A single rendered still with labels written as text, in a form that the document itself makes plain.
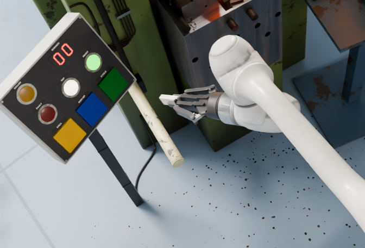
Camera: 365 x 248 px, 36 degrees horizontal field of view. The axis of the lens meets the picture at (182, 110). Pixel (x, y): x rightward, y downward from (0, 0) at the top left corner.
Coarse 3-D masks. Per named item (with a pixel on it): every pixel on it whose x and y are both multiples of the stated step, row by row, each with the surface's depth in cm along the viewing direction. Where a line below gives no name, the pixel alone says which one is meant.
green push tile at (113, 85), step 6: (108, 72) 164; (114, 72) 165; (108, 78) 164; (114, 78) 165; (120, 78) 166; (102, 84) 163; (108, 84) 164; (114, 84) 166; (120, 84) 167; (126, 84) 168; (102, 90) 164; (108, 90) 165; (114, 90) 166; (120, 90) 167; (108, 96) 165; (114, 96) 166
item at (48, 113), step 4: (44, 108) 154; (48, 108) 154; (52, 108) 155; (44, 112) 154; (48, 112) 154; (52, 112) 155; (44, 116) 154; (48, 116) 155; (52, 116) 155; (44, 120) 154; (48, 120) 155
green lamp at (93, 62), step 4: (92, 56) 160; (96, 56) 161; (88, 60) 160; (92, 60) 160; (96, 60) 161; (88, 64) 160; (92, 64) 160; (96, 64) 161; (92, 68) 161; (96, 68) 162
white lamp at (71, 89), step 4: (68, 80) 157; (72, 80) 158; (68, 84) 157; (72, 84) 158; (76, 84) 158; (64, 88) 156; (68, 88) 157; (72, 88) 158; (76, 88) 159; (68, 92) 157; (72, 92) 158; (76, 92) 159
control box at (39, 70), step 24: (72, 24) 155; (48, 48) 152; (72, 48) 156; (96, 48) 161; (24, 72) 149; (48, 72) 153; (72, 72) 157; (96, 72) 162; (120, 72) 167; (0, 96) 147; (48, 96) 154; (72, 96) 158; (120, 96) 168; (24, 120) 151; (48, 144) 156
